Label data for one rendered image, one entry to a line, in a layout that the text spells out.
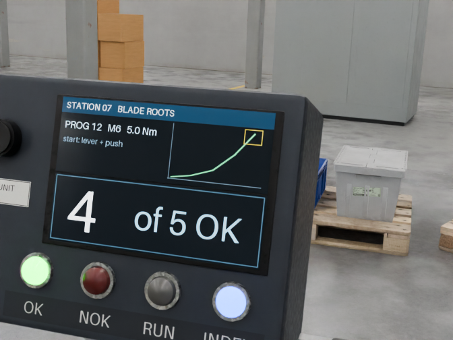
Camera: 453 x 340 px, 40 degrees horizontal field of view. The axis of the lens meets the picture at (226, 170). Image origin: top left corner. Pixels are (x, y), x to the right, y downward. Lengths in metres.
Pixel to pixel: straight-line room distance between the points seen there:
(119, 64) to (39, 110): 8.24
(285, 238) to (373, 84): 7.67
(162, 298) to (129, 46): 8.37
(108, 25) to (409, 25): 3.89
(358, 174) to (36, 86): 3.27
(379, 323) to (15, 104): 2.53
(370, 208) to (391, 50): 4.46
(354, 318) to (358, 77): 5.49
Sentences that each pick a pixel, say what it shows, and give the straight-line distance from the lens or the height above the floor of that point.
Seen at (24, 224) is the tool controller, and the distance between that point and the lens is 0.49.
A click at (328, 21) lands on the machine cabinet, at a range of 8.17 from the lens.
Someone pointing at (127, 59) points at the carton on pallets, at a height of 0.63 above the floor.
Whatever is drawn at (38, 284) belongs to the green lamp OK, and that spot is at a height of 1.11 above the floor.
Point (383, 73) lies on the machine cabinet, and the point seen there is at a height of 0.64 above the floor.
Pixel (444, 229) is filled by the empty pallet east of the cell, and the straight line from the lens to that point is 3.84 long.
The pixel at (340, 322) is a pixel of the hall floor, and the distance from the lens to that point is 2.86.
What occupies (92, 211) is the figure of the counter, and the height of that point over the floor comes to 1.16.
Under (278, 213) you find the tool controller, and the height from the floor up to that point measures 1.18.
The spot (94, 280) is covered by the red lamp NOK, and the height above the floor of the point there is 1.12.
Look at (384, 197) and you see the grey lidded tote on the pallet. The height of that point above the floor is 0.30.
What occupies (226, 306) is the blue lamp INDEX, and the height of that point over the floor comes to 1.12.
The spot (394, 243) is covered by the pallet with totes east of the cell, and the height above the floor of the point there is 0.07.
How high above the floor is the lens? 1.31
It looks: 14 degrees down
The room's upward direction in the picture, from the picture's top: 2 degrees clockwise
